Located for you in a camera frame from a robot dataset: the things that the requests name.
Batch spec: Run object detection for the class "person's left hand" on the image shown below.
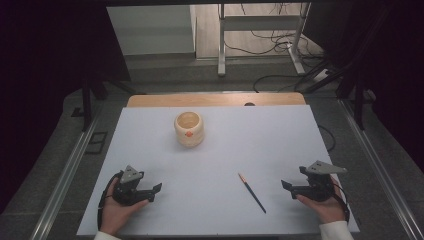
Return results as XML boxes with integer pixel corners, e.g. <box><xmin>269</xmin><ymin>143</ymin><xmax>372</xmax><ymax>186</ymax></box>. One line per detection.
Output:
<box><xmin>99</xmin><ymin>178</ymin><xmax>149</xmax><ymax>236</ymax></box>

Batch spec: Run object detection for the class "white cabinet panel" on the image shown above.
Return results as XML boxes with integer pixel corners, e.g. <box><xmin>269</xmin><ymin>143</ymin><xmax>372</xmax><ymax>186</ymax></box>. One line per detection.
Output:
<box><xmin>106</xmin><ymin>4</ymin><xmax>198</xmax><ymax>56</ymax></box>

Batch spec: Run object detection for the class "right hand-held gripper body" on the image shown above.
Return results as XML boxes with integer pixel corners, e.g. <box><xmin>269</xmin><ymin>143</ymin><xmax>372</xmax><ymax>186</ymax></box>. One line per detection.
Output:
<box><xmin>299</xmin><ymin>160</ymin><xmax>348</xmax><ymax>203</ymax></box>

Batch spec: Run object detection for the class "aluminium floor rail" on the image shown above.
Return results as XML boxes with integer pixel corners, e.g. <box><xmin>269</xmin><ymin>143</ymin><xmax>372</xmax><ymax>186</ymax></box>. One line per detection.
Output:
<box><xmin>337</xmin><ymin>99</ymin><xmax>424</xmax><ymax>240</ymax></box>
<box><xmin>29</xmin><ymin>109</ymin><xmax>102</xmax><ymax>240</ymax></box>

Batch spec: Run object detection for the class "black metal stand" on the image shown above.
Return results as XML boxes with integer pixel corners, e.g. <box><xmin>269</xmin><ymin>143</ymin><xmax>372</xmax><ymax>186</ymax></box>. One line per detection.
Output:
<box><xmin>80</xmin><ymin>74</ymin><xmax>109</xmax><ymax>132</ymax></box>
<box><xmin>352</xmin><ymin>74</ymin><xmax>368</xmax><ymax>131</ymax></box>

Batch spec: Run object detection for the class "right hand-held gripper black cable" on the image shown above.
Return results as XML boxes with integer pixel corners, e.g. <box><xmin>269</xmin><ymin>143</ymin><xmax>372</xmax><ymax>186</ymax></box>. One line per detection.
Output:
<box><xmin>330</xmin><ymin>179</ymin><xmax>351</xmax><ymax>224</ymax></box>

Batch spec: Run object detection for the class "white table cover sheet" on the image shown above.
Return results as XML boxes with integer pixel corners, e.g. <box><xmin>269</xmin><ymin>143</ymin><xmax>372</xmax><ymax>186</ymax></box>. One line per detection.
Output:
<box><xmin>76</xmin><ymin>104</ymin><xmax>360</xmax><ymax>237</ymax></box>

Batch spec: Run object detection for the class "black rectangular floor frame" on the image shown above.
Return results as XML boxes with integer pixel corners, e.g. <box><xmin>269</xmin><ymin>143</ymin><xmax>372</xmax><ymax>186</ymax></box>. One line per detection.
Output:
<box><xmin>84</xmin><ymin>131</ymin><xmax>109</xmax><ymax>155</ymax></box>

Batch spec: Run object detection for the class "white metal desk frame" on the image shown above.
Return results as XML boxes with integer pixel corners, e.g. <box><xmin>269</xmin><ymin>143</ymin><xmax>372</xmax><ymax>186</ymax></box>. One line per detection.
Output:
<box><xmin>217</xmin><ymin>3</ymin><xmax>312</xmax><ymax>78</ymax></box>

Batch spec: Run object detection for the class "white power strip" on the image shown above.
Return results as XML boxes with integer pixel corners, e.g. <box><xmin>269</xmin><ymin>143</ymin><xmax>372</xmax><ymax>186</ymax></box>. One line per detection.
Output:
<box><xmin>312</xmin><ymin>68</ymin><xmax>332</xmax><ymax>83</ymax></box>

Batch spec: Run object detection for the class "left hand-held gripper black cable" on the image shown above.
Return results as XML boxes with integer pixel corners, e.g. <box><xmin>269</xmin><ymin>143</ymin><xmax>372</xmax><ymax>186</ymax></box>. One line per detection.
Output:
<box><xmin>96</xmin><ymin>170</ymin><xmax>124</xmax><ymax>231</ymax></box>

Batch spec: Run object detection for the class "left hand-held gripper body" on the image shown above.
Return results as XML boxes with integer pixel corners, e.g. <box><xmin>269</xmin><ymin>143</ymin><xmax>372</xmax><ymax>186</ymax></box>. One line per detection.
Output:
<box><xmin>112</xmin><ymin>164</ymin><xmax>145</xmax><ymax>206</ymax></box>

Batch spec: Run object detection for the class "cream cup with orange mark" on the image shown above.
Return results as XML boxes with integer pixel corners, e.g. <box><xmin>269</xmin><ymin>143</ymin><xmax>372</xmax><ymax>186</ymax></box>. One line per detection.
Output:
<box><xmin>173</xmin><ymin>111</ymin><xmax>205</xmax><ymax>148</ymax></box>

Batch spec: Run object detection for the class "hand-held gripper black cable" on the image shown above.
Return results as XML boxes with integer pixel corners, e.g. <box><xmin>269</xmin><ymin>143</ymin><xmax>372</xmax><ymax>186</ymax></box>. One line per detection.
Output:
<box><xmin>330</xmin><ymin>179</ymin><xmax>351</xmax><ymax>224</ymax></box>
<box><xmin>96</xmin><ymin>170</ymin><xmax>124</xmax><ymax>231</ymax></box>

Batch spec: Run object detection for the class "person's right hand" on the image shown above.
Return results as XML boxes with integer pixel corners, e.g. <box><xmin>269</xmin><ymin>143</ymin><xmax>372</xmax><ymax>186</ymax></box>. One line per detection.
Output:
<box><xmin>295</xmin><ymin>176</ymin><xmax>346</xmax><ymax>225</ymax></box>

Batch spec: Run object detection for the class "tangle of black floor cables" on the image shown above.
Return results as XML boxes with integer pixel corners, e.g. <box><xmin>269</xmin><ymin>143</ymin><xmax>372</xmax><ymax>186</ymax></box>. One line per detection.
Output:
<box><xmin>218</xmin><ymin>3</ymin><xmax>326</xmax><ymax>94</ymax></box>

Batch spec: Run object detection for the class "black cable beside table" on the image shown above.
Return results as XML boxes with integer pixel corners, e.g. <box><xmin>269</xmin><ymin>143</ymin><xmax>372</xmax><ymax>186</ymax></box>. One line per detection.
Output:
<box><xmin>317</xmin><ymin>124</ymin><xmax>337</xmax><ymax>153</ymax></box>

